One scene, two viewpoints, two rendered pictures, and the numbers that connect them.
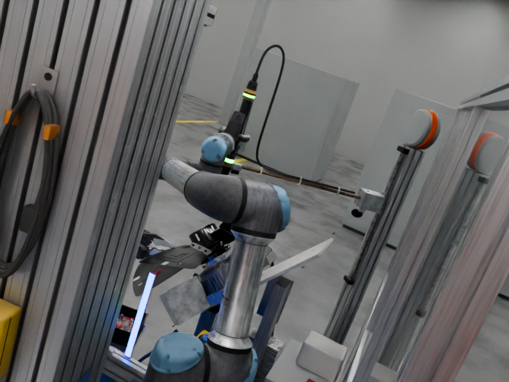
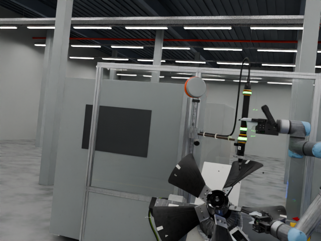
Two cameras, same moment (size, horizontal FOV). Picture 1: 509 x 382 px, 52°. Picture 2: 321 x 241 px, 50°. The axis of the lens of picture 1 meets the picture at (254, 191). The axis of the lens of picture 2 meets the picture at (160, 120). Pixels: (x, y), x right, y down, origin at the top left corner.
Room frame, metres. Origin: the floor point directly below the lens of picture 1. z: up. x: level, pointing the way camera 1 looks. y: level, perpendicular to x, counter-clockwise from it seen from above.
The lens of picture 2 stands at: (2.28, 1.98, 1.60)
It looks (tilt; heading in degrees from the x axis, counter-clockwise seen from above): 0 degrees down; 271
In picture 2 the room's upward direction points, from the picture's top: 6 degrees clockwise
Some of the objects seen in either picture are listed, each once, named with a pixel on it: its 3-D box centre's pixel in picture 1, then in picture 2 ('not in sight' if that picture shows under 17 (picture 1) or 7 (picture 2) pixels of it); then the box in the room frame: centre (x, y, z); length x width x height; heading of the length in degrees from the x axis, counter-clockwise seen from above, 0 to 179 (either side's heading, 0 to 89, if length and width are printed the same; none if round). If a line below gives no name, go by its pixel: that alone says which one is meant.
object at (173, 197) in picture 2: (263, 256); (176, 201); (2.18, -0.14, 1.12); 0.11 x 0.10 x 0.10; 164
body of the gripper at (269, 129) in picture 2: (227, 143); (267, 126); (1.75, 0.14, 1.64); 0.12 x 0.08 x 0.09; 174
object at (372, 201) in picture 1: (370, 200); (195, 133); (2.08, -0.46, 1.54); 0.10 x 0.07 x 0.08; 109
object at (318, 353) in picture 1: (323, 354); not in sight; (1.90, -0.48, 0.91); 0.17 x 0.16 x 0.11; 74
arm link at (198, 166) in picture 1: (201, 176); (298, 147); (1.59, 0.17, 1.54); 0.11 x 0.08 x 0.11; 117
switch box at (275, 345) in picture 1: (257, 359); not in sight; (2.00, -0.25, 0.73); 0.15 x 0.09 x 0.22; 74
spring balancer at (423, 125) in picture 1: (422, 129); (195, 87); (2.11, -0.55, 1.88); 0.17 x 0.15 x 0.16; 164
